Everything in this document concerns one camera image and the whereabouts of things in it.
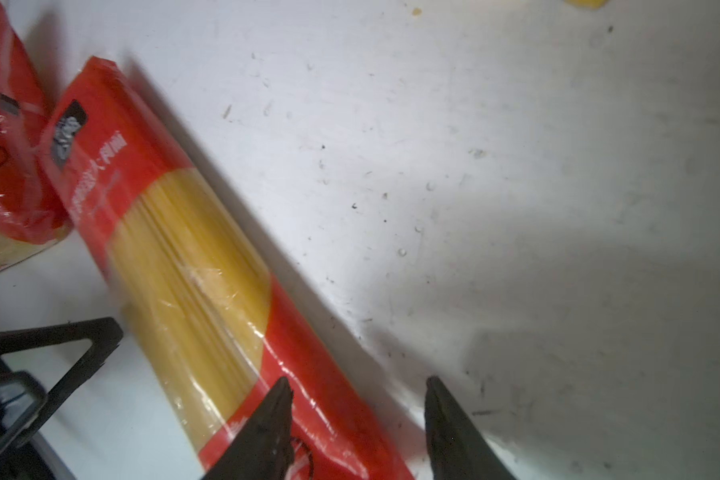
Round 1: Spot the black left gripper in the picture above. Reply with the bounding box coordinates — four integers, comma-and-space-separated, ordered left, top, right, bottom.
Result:
0, 317, 123, 479

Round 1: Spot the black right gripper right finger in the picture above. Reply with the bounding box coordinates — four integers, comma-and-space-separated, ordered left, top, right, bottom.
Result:
424, 376, 516, 480

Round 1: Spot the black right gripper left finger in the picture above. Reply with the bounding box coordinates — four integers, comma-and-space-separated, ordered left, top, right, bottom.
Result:
203, 377, 294, 480

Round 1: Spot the red spaghetti bag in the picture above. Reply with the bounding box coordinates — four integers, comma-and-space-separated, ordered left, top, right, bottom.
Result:
41, 57, 410, 479

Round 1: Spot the red macaroni bag left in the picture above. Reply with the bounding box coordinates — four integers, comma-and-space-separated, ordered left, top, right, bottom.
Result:
0, 3, 71, 271

